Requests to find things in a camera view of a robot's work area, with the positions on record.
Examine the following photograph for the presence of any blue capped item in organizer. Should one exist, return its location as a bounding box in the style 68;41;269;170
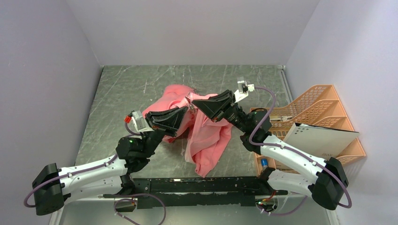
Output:
260;158;268;169

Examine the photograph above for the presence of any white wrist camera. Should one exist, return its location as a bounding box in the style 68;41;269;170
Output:
124;111;153;135
234;77;255;103

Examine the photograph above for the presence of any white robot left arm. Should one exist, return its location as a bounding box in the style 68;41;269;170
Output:
23;106;189;216

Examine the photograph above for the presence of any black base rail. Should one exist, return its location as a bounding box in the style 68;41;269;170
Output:
103;176;288;209

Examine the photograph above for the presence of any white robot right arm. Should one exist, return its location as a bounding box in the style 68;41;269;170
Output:
192;90;352;210

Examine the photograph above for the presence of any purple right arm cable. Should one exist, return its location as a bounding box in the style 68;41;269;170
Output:
248;86;352;217

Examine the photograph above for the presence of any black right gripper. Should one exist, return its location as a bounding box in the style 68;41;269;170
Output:
192;90;250;134

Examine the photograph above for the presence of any white folder in organizer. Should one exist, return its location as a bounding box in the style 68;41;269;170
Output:
283;122;359;159

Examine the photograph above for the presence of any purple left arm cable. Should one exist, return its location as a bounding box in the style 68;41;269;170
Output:
23;121;167;225

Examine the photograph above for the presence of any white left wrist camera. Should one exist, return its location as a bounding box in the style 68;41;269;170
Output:
124;111;153;135

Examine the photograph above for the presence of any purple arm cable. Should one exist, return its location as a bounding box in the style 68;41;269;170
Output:
23;121;167;225
248;86;352;217

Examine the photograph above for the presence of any pink zip-up jacket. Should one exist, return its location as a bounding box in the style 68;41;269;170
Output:
142;84;232;178

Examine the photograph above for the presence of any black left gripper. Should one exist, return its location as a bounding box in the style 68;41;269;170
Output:
140;105;188;158

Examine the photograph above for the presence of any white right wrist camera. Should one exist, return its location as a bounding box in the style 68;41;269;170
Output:
234;77;255;103

